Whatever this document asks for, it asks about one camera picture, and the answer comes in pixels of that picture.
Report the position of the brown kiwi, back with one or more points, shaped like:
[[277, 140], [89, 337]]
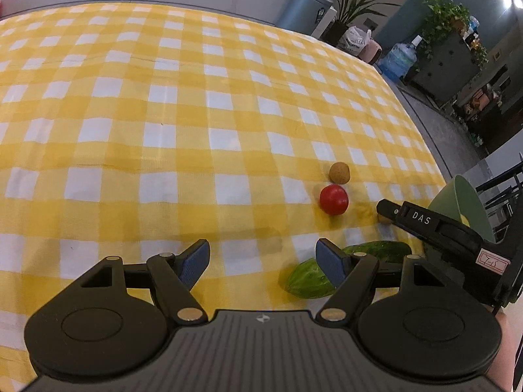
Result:
[[340, 172]]

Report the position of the yellow oval fruit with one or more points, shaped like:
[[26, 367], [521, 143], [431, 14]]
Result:
[[464, 220]]

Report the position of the blue-grey trash can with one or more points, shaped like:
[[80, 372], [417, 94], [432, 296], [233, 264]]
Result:
[[304, 6]]

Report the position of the black chair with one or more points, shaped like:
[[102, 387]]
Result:
[[500, 196]]

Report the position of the green cucumber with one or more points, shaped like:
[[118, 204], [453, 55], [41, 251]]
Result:
[[306, 281]]

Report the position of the green ivy plant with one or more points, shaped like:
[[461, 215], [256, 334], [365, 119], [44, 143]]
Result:
[[443, 16]]

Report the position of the group of small bottles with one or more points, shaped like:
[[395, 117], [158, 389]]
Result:
[[472, 32]]

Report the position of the cluttered dark shelf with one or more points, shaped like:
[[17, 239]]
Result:
[[478, 110]]

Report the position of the pink heater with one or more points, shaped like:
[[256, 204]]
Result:
[[373, 52]]

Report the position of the blue water jug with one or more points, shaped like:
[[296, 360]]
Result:
[[398, 63]]

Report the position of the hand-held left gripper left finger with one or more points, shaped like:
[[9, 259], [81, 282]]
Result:
[[197, 262]]

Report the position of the red cherry tomato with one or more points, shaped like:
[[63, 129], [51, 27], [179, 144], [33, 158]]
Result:
[[334, 199]]

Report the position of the white plastic bag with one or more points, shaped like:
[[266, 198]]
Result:
[[353, 41]]

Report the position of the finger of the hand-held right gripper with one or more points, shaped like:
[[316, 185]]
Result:
[[421, 218]]

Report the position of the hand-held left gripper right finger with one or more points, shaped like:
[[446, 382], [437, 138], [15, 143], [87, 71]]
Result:
[[329, 262]]

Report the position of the yellow checkered tablecloth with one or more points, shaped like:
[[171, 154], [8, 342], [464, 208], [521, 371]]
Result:
[[122, 130]]

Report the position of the dark grey drawer cabinet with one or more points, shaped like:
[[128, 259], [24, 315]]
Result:
[[445, 69]]

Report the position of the long-leaved potted plant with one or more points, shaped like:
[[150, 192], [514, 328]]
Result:
[[337, 32]]

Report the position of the green bowl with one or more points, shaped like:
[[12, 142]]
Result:
[[453, 204]]

